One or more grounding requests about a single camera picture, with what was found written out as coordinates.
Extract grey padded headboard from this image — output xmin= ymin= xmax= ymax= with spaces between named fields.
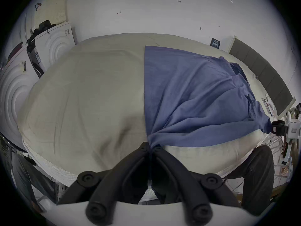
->
xmin=229 ymin=38 xmax=296 ymax=118

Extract dark blue shirt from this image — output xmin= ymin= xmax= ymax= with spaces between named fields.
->
xmin=144 ymin=45 xmax=274 ymax=148

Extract small white card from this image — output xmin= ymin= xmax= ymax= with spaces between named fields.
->
xmin=262 ymin=97 xmax=276 ymax=116

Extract bed with beige sheet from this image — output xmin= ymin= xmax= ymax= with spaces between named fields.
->
xmin=17 ymin=33 xmax=278 ymax=188

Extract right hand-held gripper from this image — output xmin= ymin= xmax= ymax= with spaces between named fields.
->
xmin=271 ymin=117 xmax=301 ymax=143

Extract cream perforated board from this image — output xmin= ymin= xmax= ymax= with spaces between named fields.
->
xmin=35 ymin=0 xmax=68 ymax=26

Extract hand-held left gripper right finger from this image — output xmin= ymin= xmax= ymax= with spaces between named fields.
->
xmin=151 ymin=146 xmax=242 ymax=226

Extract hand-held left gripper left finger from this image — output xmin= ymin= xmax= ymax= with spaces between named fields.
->
xmin=57 ymin=142 xmax=151 ymax=226

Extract person's legs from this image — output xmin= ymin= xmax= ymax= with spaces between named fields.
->
xmin=223 ymin=145 xmax=275 ymax=216

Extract black bag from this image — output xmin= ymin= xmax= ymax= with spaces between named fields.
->
xmin=25 ymin=20 xmax=57 ymax=45

